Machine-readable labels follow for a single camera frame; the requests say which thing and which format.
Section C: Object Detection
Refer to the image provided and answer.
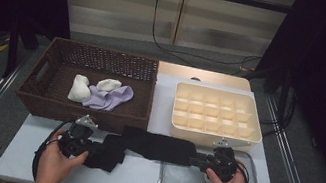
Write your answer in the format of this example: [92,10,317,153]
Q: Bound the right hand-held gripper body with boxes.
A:
[202,135,252,183]

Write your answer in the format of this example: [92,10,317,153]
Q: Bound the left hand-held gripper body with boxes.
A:
[54,109,105,164]

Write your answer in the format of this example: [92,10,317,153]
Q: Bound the cream divided organizer box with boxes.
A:
[166,80,271,156]

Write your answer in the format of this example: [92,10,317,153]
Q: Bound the brown wicker basket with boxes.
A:
[12,31,162,140]

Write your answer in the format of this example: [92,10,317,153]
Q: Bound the white sock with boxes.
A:
[95,75,123,95]
[66,72,94,105]

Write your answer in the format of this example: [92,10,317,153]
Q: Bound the person's left hand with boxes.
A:
[34,127,92,183]

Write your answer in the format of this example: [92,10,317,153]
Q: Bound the small white round disc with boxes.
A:
[202,173,215,183]

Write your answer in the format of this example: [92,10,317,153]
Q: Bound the lilac sock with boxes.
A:
[81,77,136,116]

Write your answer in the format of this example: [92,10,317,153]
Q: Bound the light wooden board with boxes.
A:
[156,60,255,93]

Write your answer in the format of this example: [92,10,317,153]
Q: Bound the black metal stand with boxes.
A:
[0,20,43,84]

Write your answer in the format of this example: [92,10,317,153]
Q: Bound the small yellow object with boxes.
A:
[0,42,10,56]

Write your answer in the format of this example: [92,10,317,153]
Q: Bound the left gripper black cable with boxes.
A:
[29,115,78,183]

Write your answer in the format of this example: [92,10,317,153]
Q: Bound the black floor cables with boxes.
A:
[256,82,300,142]

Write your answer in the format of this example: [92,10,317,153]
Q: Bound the black hanging wall cable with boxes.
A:
[144,0,272,81]

